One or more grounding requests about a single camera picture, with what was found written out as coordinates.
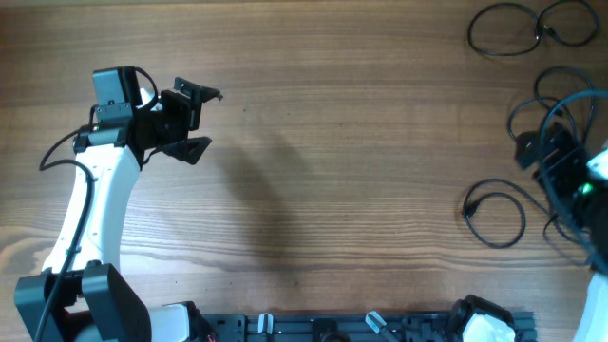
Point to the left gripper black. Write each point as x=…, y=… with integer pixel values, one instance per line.
x=190, y=113

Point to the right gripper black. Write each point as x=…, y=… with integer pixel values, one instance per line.
x=572, y=155

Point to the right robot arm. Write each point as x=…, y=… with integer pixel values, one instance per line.
x=593, y=323

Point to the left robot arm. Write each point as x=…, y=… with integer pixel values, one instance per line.
x=80, y=294

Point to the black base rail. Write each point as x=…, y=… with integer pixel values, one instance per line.
x=409, y=327

